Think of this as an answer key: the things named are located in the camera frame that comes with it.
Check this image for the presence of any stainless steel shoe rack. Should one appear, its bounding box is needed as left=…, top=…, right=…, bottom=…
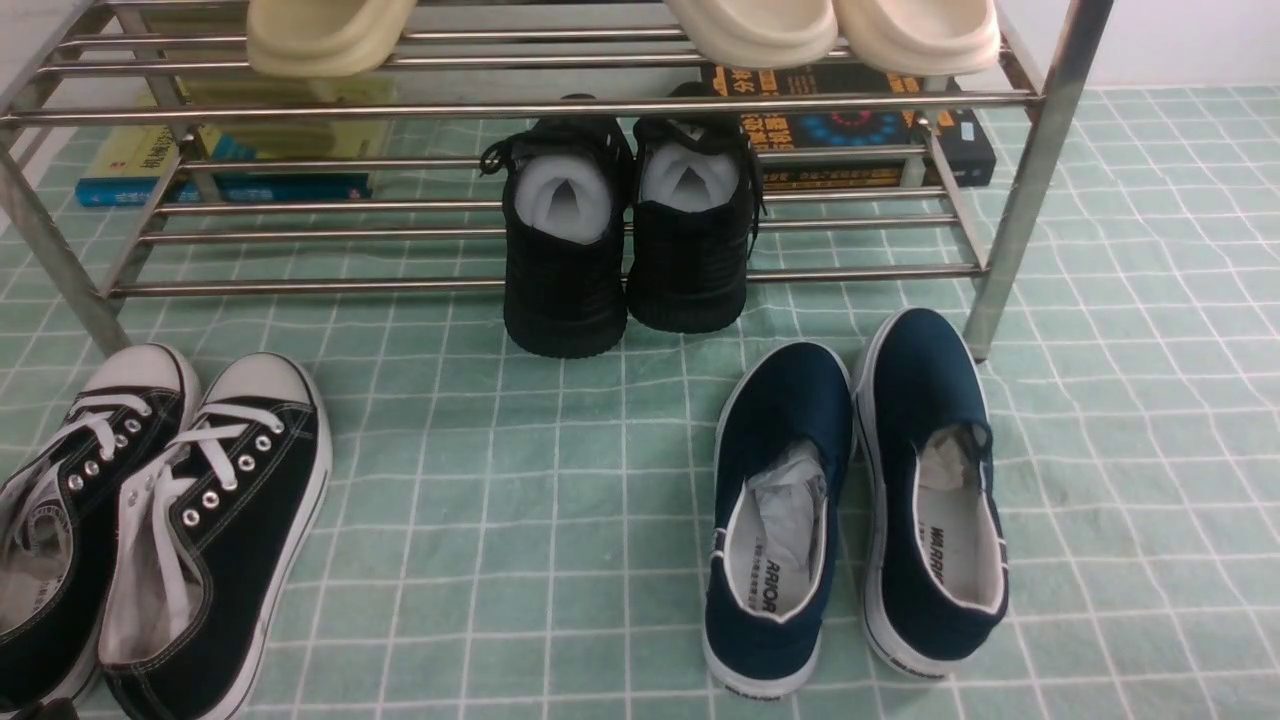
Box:
left=3, top=1, right=1114, bottom=363

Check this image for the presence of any navy slip-on shoe left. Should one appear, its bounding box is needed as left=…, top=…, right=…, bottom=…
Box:
left=703, top=341, right=855, bottom=701

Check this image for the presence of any navy slip-on shoe right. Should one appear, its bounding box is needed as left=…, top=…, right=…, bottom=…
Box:
left=852, top=307, right=1009, bottom=682

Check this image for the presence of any cream slipper right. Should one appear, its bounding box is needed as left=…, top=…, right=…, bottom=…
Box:
left=832, top=1, right=1001, bottom=77

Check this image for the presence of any black canvas sneaker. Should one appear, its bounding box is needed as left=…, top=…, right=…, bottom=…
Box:
left=1, top=343, right=200, bottom=719
left=99, top=352, right=333, bottom=719

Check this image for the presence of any black canvas sneaker left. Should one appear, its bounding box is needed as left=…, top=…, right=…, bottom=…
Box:
left=1, top=343, right=200, bottom=719

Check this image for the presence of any black canvas sneaker right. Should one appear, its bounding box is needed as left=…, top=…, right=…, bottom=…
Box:
left=99, top=352, right=333, bottom=719

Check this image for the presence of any navy slip-on shoe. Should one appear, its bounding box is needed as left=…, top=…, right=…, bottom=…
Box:
left=703, top=341, right=855, bottom=701
left=852, top=307, right=1009, bottom=682

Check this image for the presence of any yellow foam slipper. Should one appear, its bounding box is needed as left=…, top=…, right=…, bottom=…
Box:
left=246, top=0, right=417, bottom=79

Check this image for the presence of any black book with orange text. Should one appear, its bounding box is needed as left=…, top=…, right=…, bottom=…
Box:
left=700, top=60, right=997, bottom=192

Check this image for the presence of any black knit sneaker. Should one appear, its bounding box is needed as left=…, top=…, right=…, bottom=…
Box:
left=626, top=113, right=765, bottom=334
left=479, top=114, right=635, bottom=359

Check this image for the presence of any cream slipper left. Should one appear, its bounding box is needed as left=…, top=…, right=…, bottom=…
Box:
left=666, top=0, right=838, bottom=70

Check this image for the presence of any cream slipper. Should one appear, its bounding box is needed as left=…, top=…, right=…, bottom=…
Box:
left=832, top=1, right=1001, bottom=77
left=666, top=0, right=838, bottom=70

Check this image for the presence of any blue and yellow book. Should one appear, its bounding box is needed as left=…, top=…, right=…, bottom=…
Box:
left=76, top=76, right=398, bottom=208

